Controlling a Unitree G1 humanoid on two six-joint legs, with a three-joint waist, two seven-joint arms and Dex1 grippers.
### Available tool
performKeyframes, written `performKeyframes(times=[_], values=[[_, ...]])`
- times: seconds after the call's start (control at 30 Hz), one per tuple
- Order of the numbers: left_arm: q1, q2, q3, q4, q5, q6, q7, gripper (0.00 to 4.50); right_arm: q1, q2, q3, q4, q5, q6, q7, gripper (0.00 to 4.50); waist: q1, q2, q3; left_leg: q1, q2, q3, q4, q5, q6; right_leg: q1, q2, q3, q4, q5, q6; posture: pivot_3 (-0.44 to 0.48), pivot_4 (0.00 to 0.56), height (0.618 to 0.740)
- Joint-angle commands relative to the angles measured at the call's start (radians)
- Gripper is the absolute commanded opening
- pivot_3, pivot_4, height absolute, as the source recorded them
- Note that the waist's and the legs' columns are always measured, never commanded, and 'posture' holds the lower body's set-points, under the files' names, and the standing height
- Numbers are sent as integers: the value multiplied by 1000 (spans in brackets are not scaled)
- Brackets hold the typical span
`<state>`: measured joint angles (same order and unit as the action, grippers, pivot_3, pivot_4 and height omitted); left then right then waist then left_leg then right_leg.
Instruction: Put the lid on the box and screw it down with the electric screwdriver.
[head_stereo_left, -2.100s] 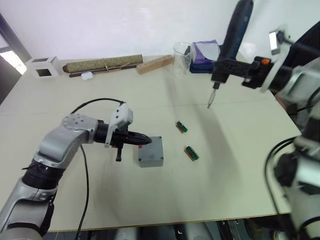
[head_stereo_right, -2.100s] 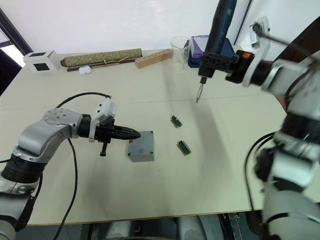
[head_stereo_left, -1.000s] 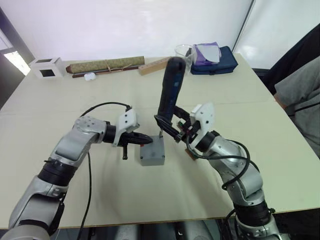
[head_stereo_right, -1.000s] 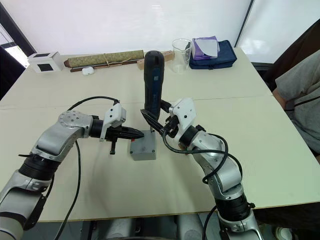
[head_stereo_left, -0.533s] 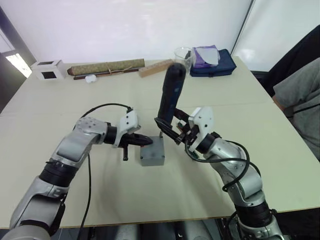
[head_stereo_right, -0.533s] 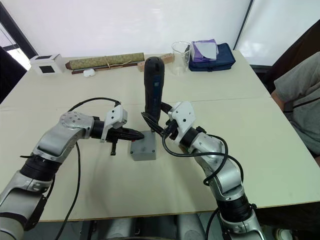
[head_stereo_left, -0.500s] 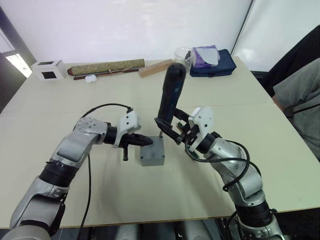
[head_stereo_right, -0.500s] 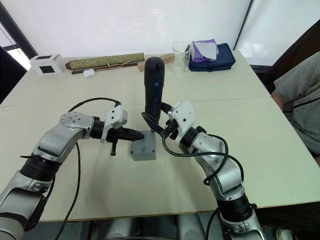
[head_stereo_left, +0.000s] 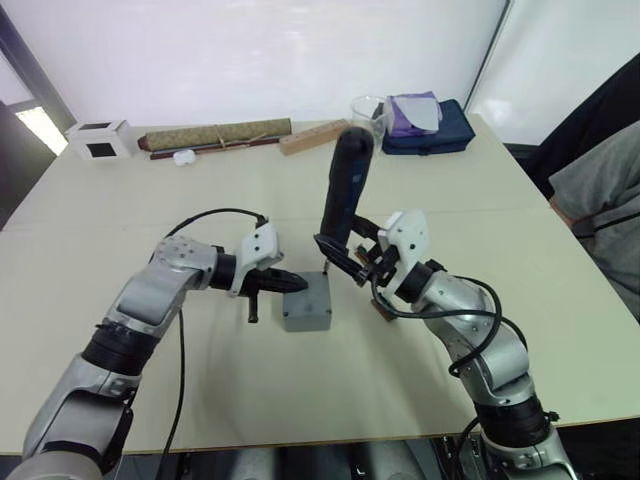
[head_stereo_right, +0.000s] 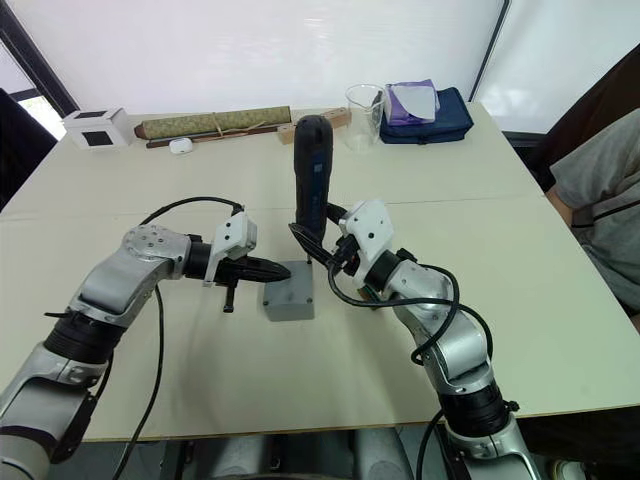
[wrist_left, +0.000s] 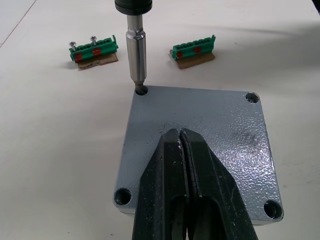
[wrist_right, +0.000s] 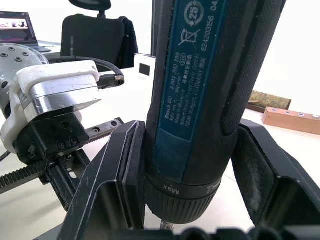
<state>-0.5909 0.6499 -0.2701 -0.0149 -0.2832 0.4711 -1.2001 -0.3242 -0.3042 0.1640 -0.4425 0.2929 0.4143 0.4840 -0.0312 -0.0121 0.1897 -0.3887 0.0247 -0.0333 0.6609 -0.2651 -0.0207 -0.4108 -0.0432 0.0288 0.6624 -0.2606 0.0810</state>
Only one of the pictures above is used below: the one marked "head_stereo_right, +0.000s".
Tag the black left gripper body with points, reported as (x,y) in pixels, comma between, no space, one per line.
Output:
(232,272)

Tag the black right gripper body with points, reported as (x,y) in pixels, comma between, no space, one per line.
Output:
(345,256)

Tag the black electric screwdriver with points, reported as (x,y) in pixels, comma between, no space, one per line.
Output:
(312,170)

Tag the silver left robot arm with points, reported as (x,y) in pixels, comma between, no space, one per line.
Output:
(115,280)

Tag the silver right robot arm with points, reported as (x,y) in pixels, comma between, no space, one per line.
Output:
(465,350)

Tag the grey box with lid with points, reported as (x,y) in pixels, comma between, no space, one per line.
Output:
(290,295)

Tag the light wooden block holder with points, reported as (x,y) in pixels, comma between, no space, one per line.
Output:
(320,124)

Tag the clear glass beaker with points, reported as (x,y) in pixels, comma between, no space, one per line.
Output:
(365,125)

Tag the navy blue fabric bag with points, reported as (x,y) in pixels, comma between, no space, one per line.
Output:
(430,127)

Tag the purple tissue pack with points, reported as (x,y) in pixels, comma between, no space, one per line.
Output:
(410,102)

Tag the white earbud case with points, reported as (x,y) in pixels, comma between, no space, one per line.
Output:
(180,145)

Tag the dark wooden stick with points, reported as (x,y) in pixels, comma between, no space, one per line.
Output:
(200,138)

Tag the olive rolled scroll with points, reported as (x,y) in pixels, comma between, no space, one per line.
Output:
(215,122)

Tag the grey robot torso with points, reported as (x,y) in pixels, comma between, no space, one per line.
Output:
(300,455)

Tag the white cube with black squares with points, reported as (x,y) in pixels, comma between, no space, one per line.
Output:
(97,127)

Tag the black chair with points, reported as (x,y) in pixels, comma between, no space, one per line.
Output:
(20,150)

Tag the person in grey shirt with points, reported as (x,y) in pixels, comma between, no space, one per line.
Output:
(610,190)

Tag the dark brown chair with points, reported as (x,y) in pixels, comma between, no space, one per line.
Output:
(595,105)

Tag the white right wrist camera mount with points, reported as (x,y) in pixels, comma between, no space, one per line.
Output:
(370,230)

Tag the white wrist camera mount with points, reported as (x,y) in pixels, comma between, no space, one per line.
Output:
(235,235)
(370,230)

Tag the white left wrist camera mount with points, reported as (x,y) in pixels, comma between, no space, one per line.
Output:
(235,235)

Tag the black window frame post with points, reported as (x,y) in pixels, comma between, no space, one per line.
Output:
(492,45)
(37,55)

